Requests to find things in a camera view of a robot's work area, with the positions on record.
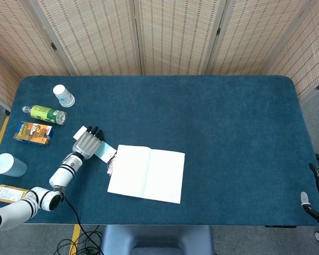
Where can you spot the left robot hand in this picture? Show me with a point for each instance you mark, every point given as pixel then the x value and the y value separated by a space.
pixel 86 146

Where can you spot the teal bookmark with pink tassel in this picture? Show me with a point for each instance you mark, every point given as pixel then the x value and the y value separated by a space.
pixel 105 152

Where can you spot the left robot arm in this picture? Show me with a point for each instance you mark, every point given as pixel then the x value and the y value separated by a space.
pixel 63 172

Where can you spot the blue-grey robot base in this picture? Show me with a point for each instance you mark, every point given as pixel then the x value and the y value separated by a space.
pixel 157 239

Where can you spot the open white lined notebook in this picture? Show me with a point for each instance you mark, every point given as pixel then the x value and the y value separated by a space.
pixel 149 175

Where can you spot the green label plastic bottle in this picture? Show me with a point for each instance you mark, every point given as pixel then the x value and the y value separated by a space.
pixel 46 114

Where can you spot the orange and blue carton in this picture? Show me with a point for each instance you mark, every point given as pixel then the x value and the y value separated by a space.
pixel 33 132

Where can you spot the white paper cup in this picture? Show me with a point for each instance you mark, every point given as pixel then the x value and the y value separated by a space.
pixel 63 95

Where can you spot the light blue white bottle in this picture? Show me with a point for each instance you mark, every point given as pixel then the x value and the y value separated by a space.
pixel 8 166

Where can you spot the black caster wheel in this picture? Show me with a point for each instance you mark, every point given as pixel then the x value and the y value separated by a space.
pixel 7 112

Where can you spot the yellow label tea bottle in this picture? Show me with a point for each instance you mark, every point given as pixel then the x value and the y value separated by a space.
pixel 8 194

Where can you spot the dark blue table cloth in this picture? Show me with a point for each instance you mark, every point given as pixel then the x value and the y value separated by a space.
pixel 202 119

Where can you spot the bamboo folding screen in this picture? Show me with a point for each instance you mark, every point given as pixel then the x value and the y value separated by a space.
pixel 175 37

